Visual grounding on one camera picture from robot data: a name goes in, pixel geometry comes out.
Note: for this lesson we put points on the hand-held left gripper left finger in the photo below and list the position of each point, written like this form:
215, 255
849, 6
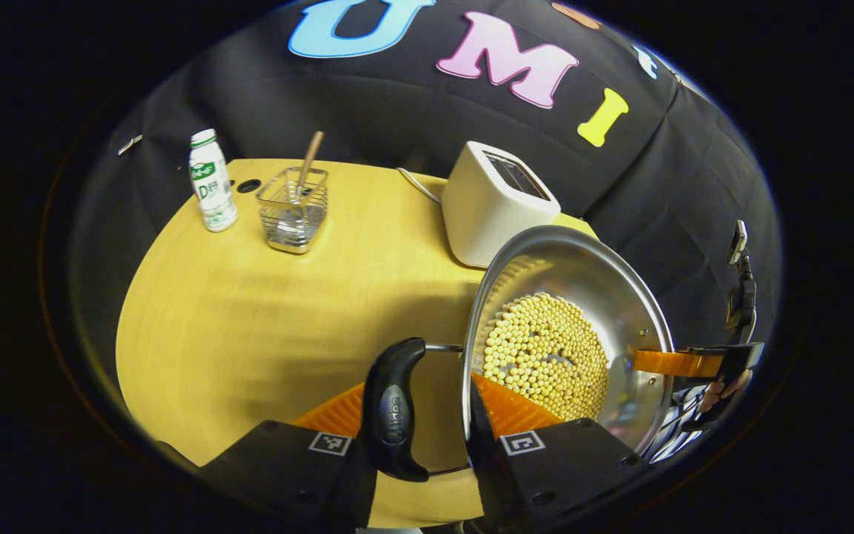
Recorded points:
301, 475

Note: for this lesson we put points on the black backdrop cloth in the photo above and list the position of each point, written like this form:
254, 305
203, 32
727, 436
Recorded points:
397, 111

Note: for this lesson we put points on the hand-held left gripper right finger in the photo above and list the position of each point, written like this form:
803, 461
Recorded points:
486, 475

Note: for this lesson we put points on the stainless steel pot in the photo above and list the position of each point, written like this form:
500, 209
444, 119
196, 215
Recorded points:
583, 282

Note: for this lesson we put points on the black round table grommet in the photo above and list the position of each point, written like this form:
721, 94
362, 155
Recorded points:
248, 186

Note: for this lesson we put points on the white drink bottle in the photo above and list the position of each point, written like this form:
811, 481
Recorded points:
212, 193

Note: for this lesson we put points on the pile of yellow beans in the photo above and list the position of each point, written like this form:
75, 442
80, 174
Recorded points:
545, 348

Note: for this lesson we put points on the silver metal clip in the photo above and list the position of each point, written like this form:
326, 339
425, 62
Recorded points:
130, 144

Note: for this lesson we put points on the white toaster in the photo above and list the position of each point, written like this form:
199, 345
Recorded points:
479, 208

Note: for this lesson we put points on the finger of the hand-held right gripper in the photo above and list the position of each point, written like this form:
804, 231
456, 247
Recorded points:
679, 363

